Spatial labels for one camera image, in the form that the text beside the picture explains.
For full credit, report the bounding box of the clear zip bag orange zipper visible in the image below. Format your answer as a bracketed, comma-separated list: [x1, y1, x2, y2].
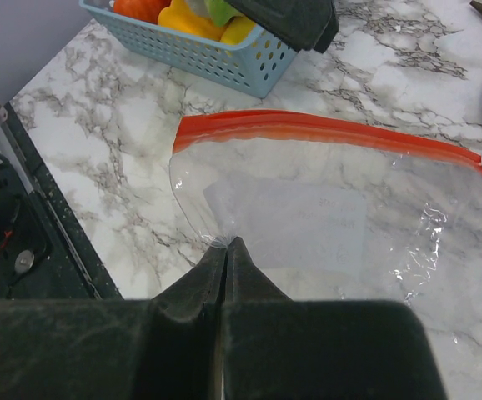
[169, 110, 482, 374]

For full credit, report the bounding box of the yellow bell pepper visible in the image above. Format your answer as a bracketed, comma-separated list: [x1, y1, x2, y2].
[158, 1, 256, 46]

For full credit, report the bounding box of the blue plastic basket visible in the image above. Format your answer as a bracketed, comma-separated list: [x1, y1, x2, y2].
[79, 1, 297, 98]

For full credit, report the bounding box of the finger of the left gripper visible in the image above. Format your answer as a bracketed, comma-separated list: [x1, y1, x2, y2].
[227, 0, 331, 51]
[313, 0, 339, 53]

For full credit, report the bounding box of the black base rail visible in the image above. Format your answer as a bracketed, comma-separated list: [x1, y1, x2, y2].
[4, 103, 122, 299]

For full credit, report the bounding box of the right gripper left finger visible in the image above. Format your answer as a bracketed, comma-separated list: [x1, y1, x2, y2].
[0, 247, 227, 399]

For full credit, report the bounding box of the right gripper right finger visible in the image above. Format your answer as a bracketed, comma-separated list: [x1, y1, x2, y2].
[222, 238, 447, 399]

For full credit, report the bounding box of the white green cauliflower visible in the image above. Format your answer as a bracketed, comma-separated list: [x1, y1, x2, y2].
[186, 0, 243, 27]

